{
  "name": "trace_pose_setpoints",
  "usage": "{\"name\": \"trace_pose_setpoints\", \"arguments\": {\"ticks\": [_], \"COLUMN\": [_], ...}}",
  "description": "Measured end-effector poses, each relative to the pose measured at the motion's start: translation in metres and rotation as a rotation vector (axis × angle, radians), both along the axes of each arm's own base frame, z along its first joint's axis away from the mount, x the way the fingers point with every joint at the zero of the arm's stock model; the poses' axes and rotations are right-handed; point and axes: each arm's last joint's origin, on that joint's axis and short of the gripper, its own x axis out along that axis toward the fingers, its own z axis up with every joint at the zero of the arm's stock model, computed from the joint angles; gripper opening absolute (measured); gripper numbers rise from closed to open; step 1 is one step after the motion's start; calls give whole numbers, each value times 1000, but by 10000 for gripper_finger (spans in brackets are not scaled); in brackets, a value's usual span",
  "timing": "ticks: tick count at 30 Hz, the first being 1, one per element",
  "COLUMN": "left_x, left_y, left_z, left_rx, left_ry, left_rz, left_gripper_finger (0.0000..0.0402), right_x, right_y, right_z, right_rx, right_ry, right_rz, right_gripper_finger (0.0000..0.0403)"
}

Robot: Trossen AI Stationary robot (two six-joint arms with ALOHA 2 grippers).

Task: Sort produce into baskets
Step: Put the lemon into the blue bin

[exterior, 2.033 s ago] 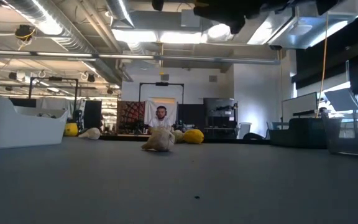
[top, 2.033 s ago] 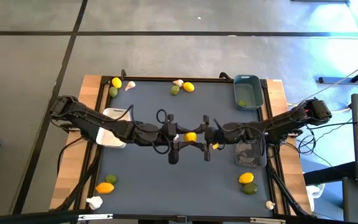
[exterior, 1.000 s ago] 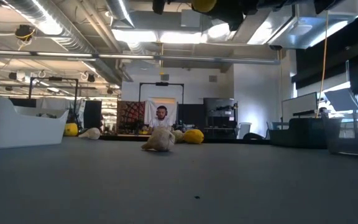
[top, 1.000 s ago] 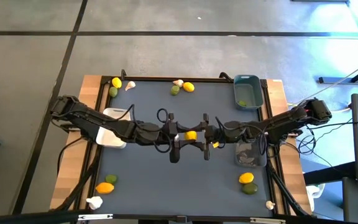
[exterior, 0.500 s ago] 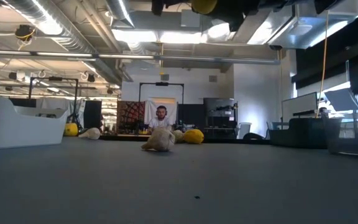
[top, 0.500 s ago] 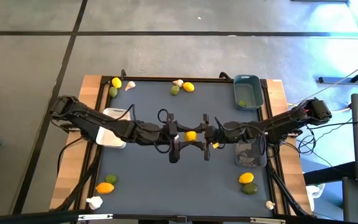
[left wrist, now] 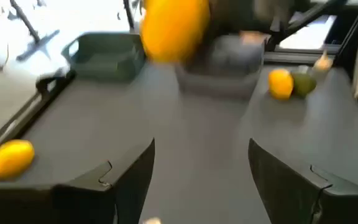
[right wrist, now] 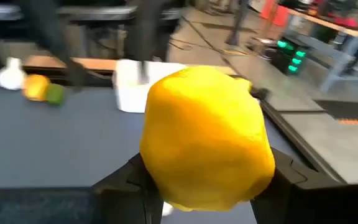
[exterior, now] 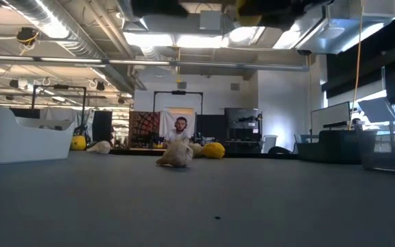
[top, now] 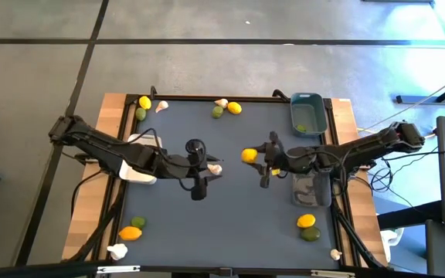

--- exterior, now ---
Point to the wooden table top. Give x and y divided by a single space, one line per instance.
139 149

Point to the black upright panel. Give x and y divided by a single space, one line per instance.
102 125

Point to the white hanging sheet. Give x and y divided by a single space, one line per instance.
168 118

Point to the person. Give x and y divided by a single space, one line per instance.
180 132

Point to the black equipment rack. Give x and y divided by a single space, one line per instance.
242 120

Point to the silver spiral duct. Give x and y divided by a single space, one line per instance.
91 51

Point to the brown ginger root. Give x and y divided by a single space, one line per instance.
177 155

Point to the beige garlic bulb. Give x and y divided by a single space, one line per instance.
101 147

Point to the silver rectangular duct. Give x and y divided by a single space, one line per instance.
338 31

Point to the green round plush toy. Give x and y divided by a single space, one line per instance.
197 150

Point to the dark grey plastic basket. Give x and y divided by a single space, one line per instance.
331 147

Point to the white monitor screen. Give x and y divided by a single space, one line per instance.
331 116

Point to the patterned red tapestry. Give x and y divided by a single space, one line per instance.
144 128

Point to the black rounded chair back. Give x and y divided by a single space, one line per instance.
279 150

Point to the black partition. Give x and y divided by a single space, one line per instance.
211 125

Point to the white bin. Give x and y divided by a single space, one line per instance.
269 142

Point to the grey ceiling box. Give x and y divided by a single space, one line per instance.
210 20

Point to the black gantry frame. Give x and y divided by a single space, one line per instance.
60 87
178 92

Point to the grey tilted monitor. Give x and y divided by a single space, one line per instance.
377 109

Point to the long tube light bar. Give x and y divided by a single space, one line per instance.
132 62

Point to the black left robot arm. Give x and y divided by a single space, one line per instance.
159 7

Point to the white plastic basket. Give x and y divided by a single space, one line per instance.
19 140

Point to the yellow lemon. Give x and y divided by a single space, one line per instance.
79 143
214 150

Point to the grey wall vent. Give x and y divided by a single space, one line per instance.
181 85
235 86

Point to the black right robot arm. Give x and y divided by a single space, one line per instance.
279 12

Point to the bright ceiling light panel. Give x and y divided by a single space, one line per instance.
173 40

